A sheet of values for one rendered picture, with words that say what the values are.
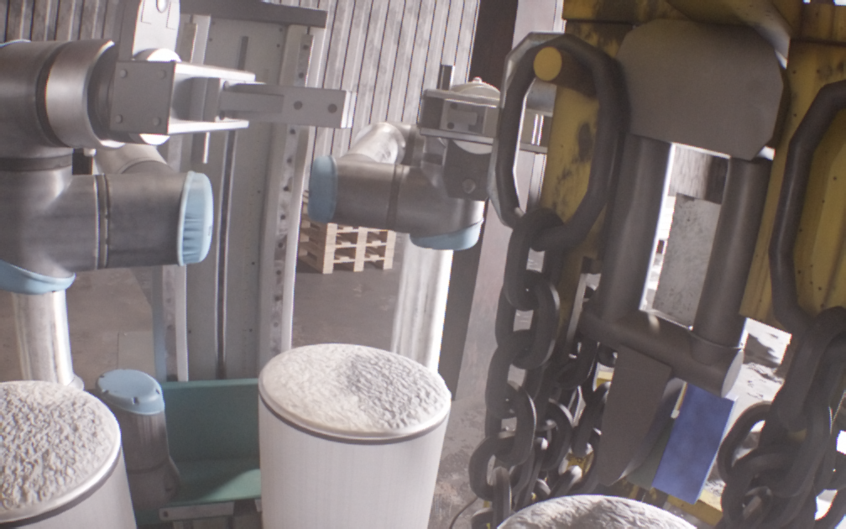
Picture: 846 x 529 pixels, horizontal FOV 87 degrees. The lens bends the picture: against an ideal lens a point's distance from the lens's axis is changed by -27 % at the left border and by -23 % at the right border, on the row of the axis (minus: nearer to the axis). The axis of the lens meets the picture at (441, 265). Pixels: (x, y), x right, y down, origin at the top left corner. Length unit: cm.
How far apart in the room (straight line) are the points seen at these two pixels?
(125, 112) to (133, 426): 88
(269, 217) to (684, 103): 105
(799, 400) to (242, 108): 36
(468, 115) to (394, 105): 704
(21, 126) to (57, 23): 569
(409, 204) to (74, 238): 43
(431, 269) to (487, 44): 207
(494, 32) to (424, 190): 245
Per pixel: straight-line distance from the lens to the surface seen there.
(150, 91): 37
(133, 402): 117
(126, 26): 44
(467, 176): 63
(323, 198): 74
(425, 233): 75
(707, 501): 142
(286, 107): 38
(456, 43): 817
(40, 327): 111
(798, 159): 27
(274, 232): 127
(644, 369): 34
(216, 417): 138
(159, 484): 128
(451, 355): 332
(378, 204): 74
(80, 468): 38
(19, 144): 50
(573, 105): 37
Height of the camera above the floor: 157
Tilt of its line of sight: 15 degrees down
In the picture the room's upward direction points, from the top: 9 degrees clockwise
